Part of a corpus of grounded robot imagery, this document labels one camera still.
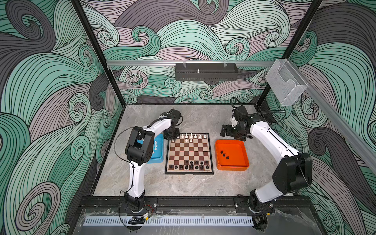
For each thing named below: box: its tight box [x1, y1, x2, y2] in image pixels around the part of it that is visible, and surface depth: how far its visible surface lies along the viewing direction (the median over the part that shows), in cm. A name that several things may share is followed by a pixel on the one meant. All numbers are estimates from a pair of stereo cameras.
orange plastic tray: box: [215, 139, 250, 171], surface depth 94 cm
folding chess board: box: [164, 133, 214, 175], surface depth 92 cm
